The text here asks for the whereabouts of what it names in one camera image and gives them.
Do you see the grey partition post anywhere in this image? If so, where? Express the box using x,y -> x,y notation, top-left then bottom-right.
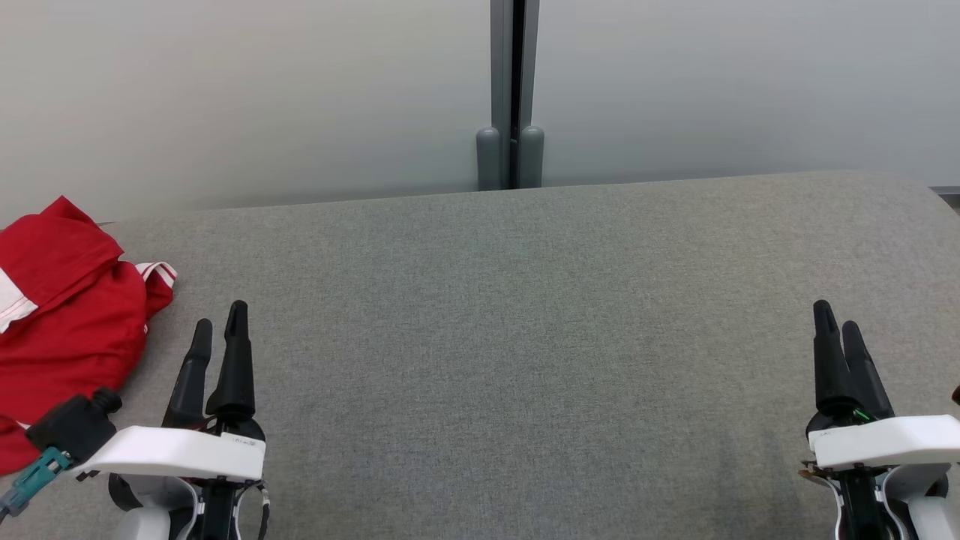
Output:
476,0 -> 545,191

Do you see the red jersey white striped trim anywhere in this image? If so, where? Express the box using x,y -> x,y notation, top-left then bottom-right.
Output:
0,259 -> 179,477

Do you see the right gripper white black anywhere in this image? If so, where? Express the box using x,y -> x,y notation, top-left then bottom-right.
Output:
799,300 -> 960,482

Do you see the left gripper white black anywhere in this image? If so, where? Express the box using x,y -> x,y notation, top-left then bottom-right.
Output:
75,300 -> 267,484

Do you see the left camera cable teal plug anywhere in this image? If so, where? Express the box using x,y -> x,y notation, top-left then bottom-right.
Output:
0,447 -> 74,520

